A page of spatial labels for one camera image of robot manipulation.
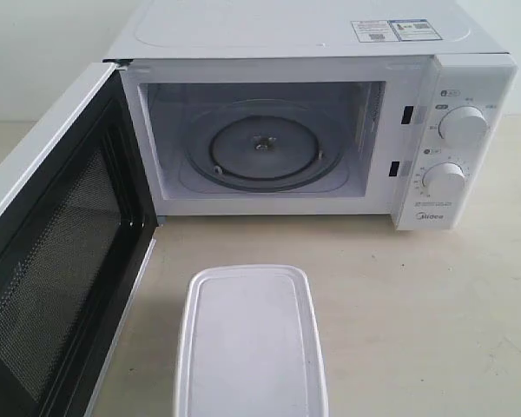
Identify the white plastic lidded container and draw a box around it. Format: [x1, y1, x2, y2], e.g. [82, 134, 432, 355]
[172, 264, 329, 416]

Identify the blue white label sticker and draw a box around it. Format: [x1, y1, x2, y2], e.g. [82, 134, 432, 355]
[351, 19, 442, 43]

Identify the white microwave door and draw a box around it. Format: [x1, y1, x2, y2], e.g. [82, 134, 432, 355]
[0, 63, 157, 416]

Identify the white microwave oven body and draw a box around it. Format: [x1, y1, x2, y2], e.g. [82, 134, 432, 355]
[105, 1, 517, 230]

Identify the lower white control knob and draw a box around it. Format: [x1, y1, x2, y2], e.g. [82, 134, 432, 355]
[423, 162, 466, 201]

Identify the white control knob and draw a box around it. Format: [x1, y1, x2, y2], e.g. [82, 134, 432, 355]
[439, 106, 489, 148]
[423, 162, 466, 201]

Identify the upper white control knob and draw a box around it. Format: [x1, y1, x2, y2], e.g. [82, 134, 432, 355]
[439, 106, 489, 148]

